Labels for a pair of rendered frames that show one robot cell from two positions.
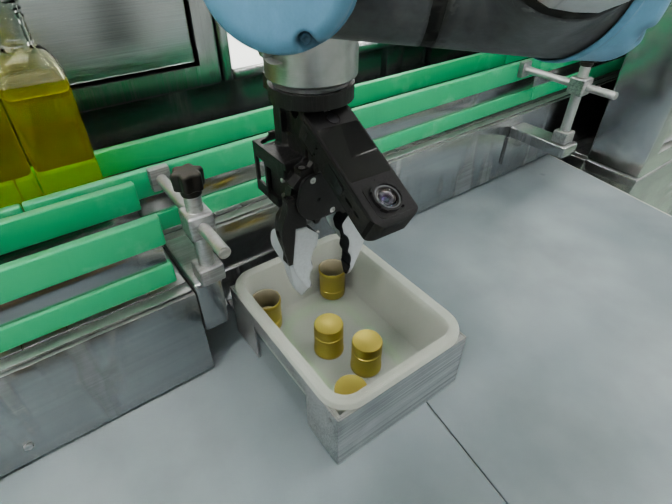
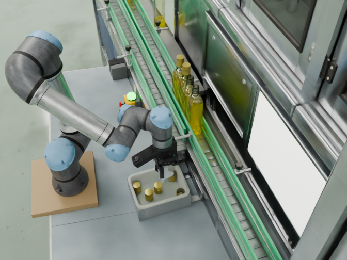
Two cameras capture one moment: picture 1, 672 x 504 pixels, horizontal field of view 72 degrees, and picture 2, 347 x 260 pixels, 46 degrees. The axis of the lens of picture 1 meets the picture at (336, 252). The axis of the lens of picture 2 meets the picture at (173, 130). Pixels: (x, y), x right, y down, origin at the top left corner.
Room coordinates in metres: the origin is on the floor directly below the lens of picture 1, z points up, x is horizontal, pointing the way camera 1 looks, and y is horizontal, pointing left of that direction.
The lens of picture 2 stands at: (0.71, -0.91, 2.23)
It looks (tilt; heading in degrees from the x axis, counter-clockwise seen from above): 48 degrees down; 107
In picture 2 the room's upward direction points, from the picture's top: straight up
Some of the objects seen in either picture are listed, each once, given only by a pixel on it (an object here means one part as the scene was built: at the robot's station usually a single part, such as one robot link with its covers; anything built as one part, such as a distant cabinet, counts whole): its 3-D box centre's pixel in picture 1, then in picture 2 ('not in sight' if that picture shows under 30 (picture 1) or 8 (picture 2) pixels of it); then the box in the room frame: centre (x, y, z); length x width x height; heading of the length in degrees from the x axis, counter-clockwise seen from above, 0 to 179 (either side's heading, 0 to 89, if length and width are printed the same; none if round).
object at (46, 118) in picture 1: (60, 154); (194, 113); (0.43, 0.28, 0.99); 0.06 x 0.06 x 0.21; 36
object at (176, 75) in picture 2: not in sight; (179, 87); (0.33, 0.42, 0.99); 0.06 x 0.06 x 0.21; 36
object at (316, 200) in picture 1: (308, 145); (164, 151); (0.38, 0.02, 1.02); 0.09 x 0.08 x 0.12; 35
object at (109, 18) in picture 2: not in sight; (104, 11); (-0.28, 0.97, 0.94); 0.07 x 0.04 x 0.13; 36
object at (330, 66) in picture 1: (307, 54); (161, 137); (0.38, 0.02, 1.10); 0.08 x 0.08 x 0.05
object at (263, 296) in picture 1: (267, 311); (172, 176); (0.40, 0.08, 0.79); 0.04 x 0.04 x 0.04
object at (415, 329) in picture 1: (341, 328); (158, 190); (0.37, -0.01, 0.80); 0.22 x 0.17 x 0.09; 36
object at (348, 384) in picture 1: (350, 400); (137, 187); (0.27, -0.02, 0.79); 0.04 x 0.04 x 0.04
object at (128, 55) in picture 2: not in sight; (124, 58); (-0.01, 0.60, 0.94); 0.07 x 0.04 x 0.13; 36
